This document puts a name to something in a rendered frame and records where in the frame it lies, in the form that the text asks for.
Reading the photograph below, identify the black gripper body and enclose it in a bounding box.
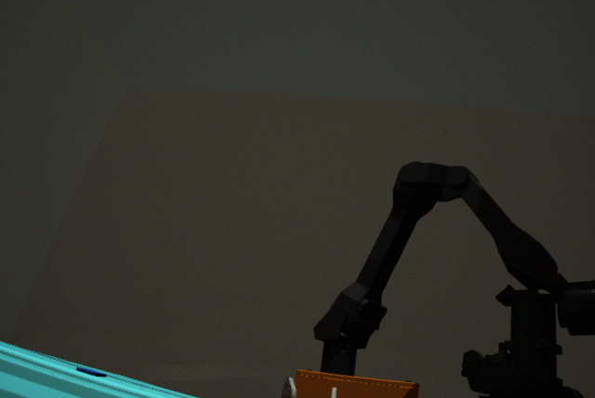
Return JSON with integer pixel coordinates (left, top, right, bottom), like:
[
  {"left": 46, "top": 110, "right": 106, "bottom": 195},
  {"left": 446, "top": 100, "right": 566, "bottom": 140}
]
[{"left": 472, "top": 331, "right": 584, "bottom": 398}]

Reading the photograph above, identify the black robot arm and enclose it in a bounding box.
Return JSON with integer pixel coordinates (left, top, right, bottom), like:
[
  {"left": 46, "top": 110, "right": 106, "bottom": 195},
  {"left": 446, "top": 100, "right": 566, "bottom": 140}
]
[{"left": 314, "top": 161, "right": 595, "bottom": 390}]

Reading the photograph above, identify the blue flat bar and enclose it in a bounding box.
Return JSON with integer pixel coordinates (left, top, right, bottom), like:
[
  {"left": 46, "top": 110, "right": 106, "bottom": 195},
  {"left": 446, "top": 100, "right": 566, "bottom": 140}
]
[{"left": 76, "top": 367, "right": 107, "bottom": 377}]

